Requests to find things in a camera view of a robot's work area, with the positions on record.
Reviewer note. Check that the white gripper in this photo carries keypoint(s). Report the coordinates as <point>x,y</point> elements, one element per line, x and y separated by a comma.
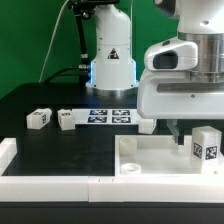
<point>167,91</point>

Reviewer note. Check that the white square tabletop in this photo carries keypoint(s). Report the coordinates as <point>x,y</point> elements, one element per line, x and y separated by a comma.
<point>152,154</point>

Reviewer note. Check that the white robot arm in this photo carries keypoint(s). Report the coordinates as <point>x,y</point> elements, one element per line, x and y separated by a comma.
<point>200,21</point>

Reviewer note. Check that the white U-shaped obstacle fence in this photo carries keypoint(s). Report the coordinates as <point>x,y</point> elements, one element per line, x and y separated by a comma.
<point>198,188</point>

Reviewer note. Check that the white marker base plate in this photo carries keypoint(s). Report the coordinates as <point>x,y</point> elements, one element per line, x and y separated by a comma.
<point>106,116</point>

